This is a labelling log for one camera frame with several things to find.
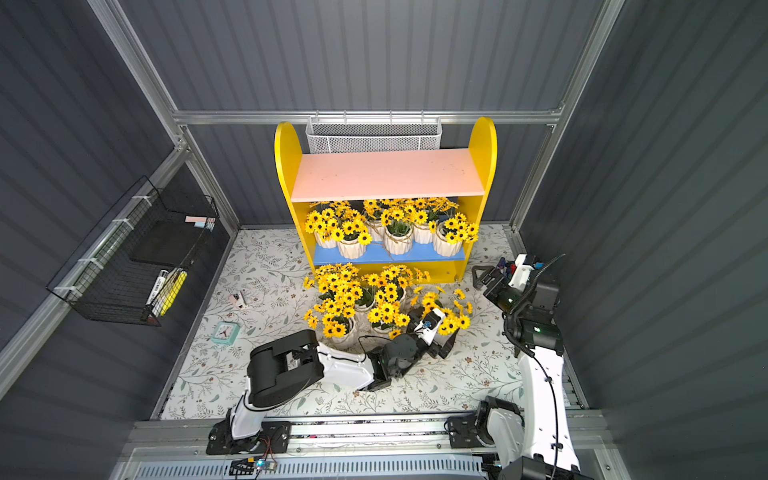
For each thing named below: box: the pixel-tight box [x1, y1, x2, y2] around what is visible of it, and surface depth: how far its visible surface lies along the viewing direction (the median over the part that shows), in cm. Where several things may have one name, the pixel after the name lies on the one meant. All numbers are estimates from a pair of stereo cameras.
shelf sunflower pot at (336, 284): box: [304, 262, 363, 308], surface depth 88 cm
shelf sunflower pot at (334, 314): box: [304, 288, 363, 346], surface depth 81 cm
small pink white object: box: [230, 291, 246, 310], surface depth 99 cm
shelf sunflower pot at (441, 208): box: [413, 197, 459, 245], surface depth 93 cm
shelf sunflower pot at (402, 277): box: [381, 264, 430, 303], surface depth 91 cm
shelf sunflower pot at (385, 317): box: [367, 288, 411, 340], surface depth 81 cm
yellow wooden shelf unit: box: [276, 116, 498, 281], surface depth 86 cm
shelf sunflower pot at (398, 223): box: [381, 206, 415, 255], surface depth 91 cm
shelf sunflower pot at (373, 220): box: [363, 199, 388, 243], surface depth 88 cm
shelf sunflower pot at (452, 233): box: [433, 212, 479, 257], surface depth 86 cm
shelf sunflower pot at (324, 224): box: [304, 208, 344, 249], surface depth 85 cm
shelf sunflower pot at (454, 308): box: [410, 286, 473, 336], surface depth 85 cm
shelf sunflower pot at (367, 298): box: [354, 273, 379, 314], surface depth 91 cm
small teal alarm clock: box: [211, 321, 240, 345], surface depth 91 cm
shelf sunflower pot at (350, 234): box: [331, 208, 372, 260], surface depth 84 cm
